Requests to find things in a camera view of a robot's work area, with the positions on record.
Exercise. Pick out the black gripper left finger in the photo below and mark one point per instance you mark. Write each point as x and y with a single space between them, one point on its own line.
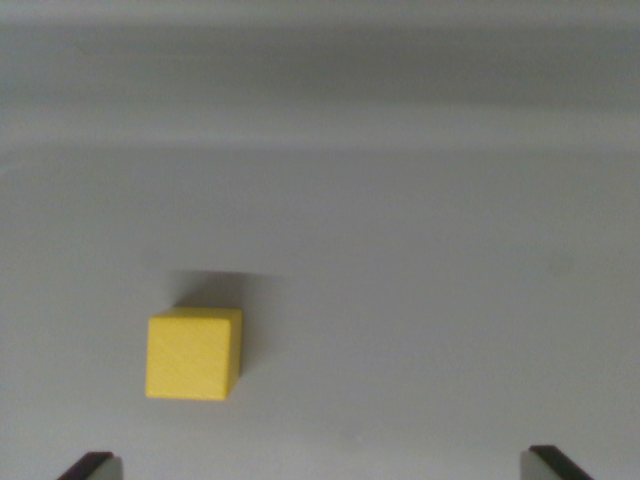
97 467

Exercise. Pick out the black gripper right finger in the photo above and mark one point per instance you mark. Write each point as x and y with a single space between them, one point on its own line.
545 465

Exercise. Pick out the yellow wooden cube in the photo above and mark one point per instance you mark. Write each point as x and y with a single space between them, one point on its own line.
190 357

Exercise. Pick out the grey plastic bin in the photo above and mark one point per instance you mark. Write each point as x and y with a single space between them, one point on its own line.
350 175

